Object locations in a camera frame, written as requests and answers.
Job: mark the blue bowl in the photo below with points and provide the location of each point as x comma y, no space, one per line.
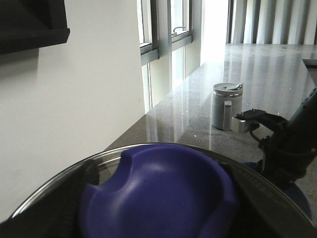
297,196

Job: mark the grey lidded jug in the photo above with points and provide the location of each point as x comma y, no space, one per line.
226,103

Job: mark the grey framed window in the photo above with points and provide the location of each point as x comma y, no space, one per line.
170,36

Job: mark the grey vertical blinds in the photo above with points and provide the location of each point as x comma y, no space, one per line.
272,22

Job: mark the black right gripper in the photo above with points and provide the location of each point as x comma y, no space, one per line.
289,147

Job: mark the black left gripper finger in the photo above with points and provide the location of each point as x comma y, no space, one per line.
55,215

